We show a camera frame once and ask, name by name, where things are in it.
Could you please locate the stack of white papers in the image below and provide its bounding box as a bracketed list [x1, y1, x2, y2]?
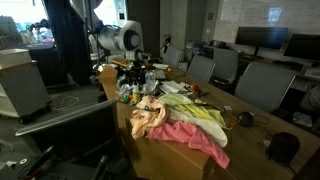
[158, 79, 190, 95]

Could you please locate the white storage box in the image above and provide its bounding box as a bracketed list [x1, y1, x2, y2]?
[0, 48, 33, 70]

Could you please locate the yellow striped cloth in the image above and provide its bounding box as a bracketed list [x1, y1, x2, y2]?
[173, 103, 231, 130]

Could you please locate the black robot stand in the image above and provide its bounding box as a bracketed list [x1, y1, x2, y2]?
[0, 144, 113, 180]

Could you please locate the rubik's cube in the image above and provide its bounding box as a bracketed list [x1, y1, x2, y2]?
[222, 105, 234, 116]

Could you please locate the pink cloth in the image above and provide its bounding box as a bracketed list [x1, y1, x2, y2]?
[145, 119, 231, 170]

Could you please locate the whiteboard with writing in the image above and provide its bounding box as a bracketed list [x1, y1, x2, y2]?
[218, 0, 320, 36]

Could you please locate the grey office chair holding clothes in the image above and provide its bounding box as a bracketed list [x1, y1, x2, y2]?
[14, 98, 125, 168]

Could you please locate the large cardboard box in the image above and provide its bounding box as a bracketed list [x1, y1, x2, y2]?
[123, 99, 218, 180]

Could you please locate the pile of cluttered items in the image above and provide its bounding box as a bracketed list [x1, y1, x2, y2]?
[117, 70, 158, 98]

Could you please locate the computer keyboard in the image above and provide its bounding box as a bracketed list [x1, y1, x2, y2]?
[304, 67, 320, 80]

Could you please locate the dark round bowl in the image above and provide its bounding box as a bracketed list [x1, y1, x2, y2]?
[265, 131, 301, 168]

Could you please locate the light green cloth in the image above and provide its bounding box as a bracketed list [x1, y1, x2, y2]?
[157, 93, 194, 108]

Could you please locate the grey rolling cabinet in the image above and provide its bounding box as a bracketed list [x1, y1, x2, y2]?
[0, 60, 52, 123]

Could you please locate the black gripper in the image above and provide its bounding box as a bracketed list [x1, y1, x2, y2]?
[127, 49, 150, 86]

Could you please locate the peach printed t-shirt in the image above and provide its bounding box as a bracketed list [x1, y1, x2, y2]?
[129, 95, 170, 140]

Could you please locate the wide black computer monitor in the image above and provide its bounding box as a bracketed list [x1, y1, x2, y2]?
[234, 26, 289, 58]

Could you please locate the cream white cloth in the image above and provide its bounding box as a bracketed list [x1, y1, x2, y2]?
[168, 107, 229, 148]

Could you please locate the white bottle yellow label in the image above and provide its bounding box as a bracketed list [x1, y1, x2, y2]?
[132, 83, 141, 103]

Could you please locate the black curtain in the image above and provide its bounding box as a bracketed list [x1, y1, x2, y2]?
[43, 0, 93, 86]

